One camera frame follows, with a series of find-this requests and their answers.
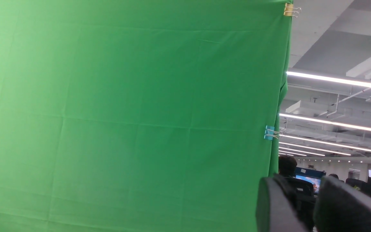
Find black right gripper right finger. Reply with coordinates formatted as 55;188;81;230
313;176;371;232

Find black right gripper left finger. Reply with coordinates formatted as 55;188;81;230
256;175;307;232

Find computer monitor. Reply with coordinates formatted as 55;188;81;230
295;167;326;195

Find person head dark hair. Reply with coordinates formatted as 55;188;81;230
278;155;297;177

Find blue binder clip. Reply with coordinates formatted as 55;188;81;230
263;125;282;141

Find ceiling light strips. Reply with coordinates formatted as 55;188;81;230
280;69;371;157

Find gold binder clip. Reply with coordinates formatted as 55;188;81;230
283;3;302;18

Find green backdrop cloth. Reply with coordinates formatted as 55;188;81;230
0;0;293;232

